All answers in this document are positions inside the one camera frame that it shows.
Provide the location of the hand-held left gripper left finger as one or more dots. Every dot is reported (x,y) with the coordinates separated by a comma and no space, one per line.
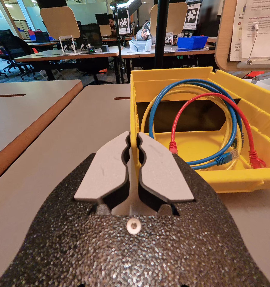
(103,172)

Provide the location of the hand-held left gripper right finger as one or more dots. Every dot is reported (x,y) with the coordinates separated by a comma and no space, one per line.
(164,174)

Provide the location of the yellow plastic bin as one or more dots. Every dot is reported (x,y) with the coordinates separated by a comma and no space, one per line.
(193,143)

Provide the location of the grey desk with wooden edge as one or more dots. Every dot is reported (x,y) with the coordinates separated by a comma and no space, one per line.
(25,107)

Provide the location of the long grey desk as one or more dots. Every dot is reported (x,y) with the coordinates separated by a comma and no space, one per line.
(58,56)

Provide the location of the black bin divider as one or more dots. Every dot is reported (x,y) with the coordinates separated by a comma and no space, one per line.
(193,114)

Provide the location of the black tripod stand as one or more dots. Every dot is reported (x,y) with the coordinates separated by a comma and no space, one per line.
(119,56)

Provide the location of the black device with green lights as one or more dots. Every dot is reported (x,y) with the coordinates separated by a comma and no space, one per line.
(91,49)

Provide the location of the small grey cube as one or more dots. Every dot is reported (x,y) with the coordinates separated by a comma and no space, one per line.
(104,48)

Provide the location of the clear plastic container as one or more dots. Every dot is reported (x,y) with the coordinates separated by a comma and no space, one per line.
(139,46)

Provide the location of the black pole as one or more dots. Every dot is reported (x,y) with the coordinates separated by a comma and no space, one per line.
(161,33)

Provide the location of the page holder ledge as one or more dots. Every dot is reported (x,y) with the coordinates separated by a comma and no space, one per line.
(260,62)

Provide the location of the framed marker sign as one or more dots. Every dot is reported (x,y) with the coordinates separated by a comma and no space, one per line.
(123,25)
(192,16)

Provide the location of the wooden document stand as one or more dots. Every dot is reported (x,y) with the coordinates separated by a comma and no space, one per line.
(177,18)
(222,33)
(61,21)

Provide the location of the black office chair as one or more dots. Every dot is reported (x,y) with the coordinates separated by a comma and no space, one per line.
(11,49)

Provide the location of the printed instruction sheet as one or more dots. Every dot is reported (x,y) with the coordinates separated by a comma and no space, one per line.
(260,33)

